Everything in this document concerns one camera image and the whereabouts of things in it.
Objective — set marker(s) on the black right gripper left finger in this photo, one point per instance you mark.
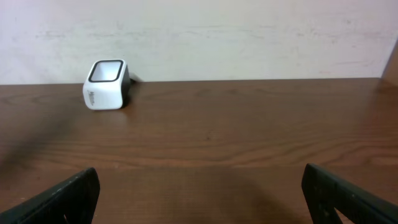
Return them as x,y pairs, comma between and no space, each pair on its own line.
70,201

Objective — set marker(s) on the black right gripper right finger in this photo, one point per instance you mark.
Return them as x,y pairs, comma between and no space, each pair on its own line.
326,195

